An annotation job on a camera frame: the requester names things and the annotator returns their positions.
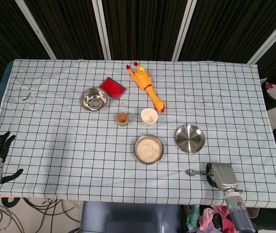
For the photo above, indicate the purple cloth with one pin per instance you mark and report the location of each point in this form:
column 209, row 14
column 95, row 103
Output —
column 210, row 230

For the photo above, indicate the red ink pad tin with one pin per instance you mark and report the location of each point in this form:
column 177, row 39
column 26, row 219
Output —
column 112, row 88

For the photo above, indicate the blue white checkered tablecloth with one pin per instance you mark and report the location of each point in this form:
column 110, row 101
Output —
column 55, row 145

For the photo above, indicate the deep metal bowl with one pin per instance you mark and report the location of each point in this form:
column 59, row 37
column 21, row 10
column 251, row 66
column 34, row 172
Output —
column 94, row 99

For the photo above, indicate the white raw rice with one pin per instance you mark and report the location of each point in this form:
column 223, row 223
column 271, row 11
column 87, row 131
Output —
column 148, row 150

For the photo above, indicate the flat metal plate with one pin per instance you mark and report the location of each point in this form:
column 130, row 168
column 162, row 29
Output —
column 189, row 138

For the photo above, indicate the blue grey right robot arm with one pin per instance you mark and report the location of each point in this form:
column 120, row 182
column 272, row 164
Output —
column 239, row 216

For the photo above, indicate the pink cloth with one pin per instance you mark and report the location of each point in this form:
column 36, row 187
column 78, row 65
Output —
column 206, row 217

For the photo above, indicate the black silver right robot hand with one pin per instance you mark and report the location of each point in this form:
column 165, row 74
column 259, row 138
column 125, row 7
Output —
column 223, row 176

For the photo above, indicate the metal spoon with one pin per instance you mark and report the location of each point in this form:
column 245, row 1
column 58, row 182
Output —
column 193, row 172

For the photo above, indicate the white frame post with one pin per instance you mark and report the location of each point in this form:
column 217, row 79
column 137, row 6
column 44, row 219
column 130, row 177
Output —
column 102, row 29
column 183, row 29
column 34, row 28
column 271, row 38

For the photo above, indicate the brown green ceramic cup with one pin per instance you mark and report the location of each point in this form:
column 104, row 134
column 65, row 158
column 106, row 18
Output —
column 122, row 119

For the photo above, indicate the orange rubber chicken toy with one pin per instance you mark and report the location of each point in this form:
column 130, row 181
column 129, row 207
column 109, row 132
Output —
column 143, row 80

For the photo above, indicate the shallow metal bowl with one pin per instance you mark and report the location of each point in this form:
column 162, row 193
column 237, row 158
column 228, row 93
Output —
column 135, row 153

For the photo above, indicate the white paper cup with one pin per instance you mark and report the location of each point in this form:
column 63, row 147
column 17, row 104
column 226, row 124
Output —
column 149, row 116

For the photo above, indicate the green cloth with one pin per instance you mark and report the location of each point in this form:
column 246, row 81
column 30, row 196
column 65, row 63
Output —
column 193, row 214

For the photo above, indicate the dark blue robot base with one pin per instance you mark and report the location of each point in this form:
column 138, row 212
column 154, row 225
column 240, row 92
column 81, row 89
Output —
column 128, row 218

